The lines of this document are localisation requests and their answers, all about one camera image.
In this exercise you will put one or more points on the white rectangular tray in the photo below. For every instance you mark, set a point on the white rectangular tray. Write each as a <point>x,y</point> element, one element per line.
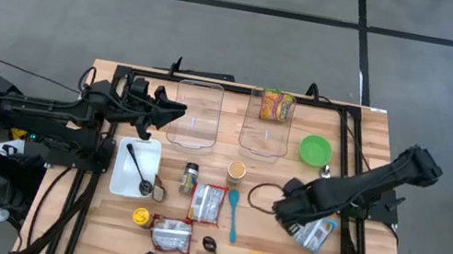
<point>129,175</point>

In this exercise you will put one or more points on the lime chili shrimp ramen packet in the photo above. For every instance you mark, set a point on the lime chili shrimp ramen packet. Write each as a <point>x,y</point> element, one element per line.
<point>277,106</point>

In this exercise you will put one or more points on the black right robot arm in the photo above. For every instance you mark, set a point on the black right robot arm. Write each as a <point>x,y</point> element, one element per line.
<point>366,184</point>

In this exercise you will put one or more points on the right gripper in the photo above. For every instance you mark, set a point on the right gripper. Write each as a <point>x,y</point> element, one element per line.
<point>301,205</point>

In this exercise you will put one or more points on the black metal rig frame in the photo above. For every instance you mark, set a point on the black metal rig frame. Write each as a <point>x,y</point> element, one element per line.
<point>238,88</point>

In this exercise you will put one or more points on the silver metal spoon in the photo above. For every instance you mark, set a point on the silver metal spoon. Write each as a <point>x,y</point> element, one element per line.
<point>325,170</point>

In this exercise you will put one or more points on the teal plastic spoon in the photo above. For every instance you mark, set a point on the teal plastic spoon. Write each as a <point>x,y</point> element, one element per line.
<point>233,212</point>

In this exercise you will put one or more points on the white round bottle cap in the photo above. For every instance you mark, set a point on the white round bottle cap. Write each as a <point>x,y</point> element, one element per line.
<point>0,214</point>

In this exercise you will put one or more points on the green plastic bowl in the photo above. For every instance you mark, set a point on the green plastic bowl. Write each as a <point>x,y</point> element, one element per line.
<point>316,150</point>

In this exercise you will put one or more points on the black lid spice jar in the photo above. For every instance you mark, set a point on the black lid spice jar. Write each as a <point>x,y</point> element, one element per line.
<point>189,178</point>

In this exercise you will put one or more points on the yellow lid jar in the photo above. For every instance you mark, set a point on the yellow lid jar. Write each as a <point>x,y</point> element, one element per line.
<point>141,217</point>

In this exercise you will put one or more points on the brown snack pouch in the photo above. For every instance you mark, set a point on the brown snack pouch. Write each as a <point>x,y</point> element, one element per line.
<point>159,191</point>

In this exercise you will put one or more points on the blue beef ramen packet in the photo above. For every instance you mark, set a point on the blue beef ramen packet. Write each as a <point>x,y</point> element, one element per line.
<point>317,236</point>

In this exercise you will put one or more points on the red ramen noodle packet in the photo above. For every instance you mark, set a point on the red ramen noodle packet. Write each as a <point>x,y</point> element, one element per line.
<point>207,203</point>
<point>171,235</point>

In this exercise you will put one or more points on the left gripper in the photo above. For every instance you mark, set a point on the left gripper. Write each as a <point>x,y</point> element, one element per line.
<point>139,107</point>

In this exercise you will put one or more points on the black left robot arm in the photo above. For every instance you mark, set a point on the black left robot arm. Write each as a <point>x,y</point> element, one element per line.
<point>70,109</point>

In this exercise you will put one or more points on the clear plastic bin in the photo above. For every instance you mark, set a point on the clear plastic bin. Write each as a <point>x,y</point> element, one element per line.
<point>195,114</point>
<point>264,136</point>

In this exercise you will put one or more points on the black clamp bracket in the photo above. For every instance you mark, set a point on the black clamp bracket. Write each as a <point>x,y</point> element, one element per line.
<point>198,73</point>
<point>314,91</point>

